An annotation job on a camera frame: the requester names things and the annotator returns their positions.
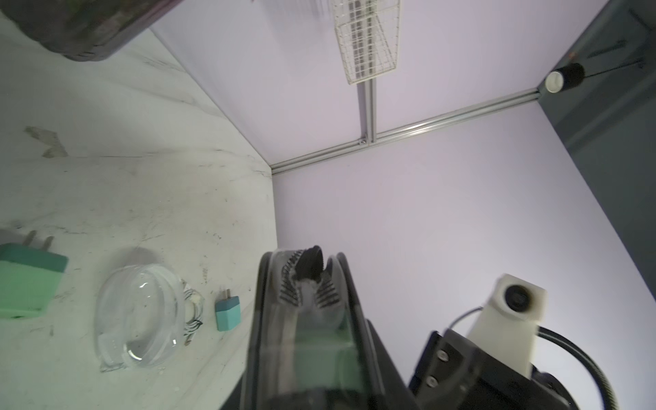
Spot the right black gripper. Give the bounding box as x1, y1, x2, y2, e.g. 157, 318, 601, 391
367, 319, 578, 410

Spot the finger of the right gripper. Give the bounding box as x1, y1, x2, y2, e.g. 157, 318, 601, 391
220, 381, 243, 410

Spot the green charger plug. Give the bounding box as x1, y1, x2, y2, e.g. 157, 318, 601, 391
294, 330, 367, 393
1, 231, 68, 319

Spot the right teal charger plug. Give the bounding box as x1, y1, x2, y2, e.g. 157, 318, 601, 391
215, 289, 241, 332

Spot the dark glass flower vase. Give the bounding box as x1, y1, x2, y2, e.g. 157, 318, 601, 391
1, 0, 181, 62

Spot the right white coiled cable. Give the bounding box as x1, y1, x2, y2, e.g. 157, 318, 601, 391
178, 280, 206, 345

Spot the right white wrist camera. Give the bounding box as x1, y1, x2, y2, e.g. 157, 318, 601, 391
466, 273, 547, 379

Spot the white wire wall basket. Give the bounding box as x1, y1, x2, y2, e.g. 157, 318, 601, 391
331, 0, 401, 85

